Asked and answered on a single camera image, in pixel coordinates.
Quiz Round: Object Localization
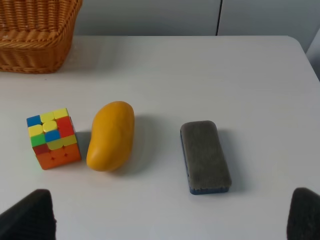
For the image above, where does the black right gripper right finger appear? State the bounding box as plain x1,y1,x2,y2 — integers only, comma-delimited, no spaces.
286,187,320,240

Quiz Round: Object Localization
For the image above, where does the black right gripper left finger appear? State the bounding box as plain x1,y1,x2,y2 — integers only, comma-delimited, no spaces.
0,189,57,240

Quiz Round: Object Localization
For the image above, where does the yellow mango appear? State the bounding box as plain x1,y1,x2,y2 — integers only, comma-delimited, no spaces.
86,101,135,172

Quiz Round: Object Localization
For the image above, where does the multicoloured puzzle cube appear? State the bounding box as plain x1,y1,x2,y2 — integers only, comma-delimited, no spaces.
26,108,82,170

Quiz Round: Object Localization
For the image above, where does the orange wicker basket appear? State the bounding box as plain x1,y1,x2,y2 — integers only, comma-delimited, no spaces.
0,0,83,74

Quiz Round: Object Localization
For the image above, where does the grey blue whiteboard eraser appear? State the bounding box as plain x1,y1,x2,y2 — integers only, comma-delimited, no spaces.
180,120,232,195

